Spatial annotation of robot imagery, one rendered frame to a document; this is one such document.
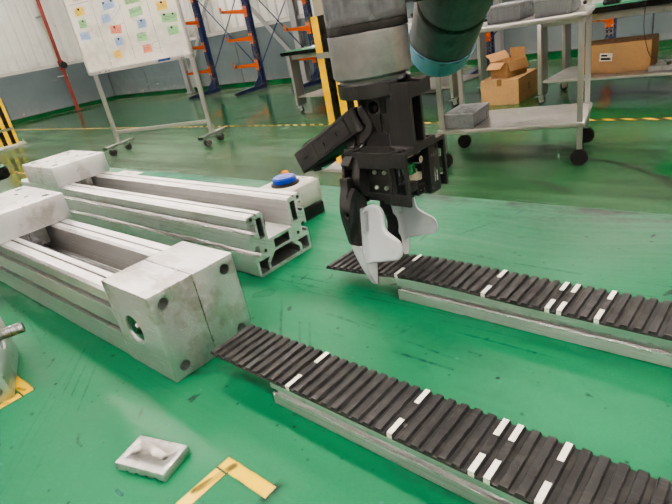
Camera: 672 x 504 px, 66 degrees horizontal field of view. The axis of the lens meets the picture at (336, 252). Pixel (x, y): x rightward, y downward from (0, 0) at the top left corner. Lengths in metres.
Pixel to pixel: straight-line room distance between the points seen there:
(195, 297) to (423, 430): 0.26
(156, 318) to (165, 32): 5.88
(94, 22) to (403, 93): 6.49
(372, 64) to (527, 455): 0.33
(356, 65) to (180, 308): 0.28
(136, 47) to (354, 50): 6.13
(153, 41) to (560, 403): 6.18
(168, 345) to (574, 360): 0.36
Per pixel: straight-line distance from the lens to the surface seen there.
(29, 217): 0.88
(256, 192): 0.76
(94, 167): 1.18
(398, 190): 0.51
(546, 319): 0.50
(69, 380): 0.62
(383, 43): 0.49
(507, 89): 5.56
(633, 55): 5.29
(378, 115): 0.51
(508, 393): 0.45
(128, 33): 6.62
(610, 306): 0.50
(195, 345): 0.54
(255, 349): 0.49
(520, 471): 0.35
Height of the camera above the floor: 1.07
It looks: 24 degrees down
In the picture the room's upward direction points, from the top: 11 degrees counter-clockwise
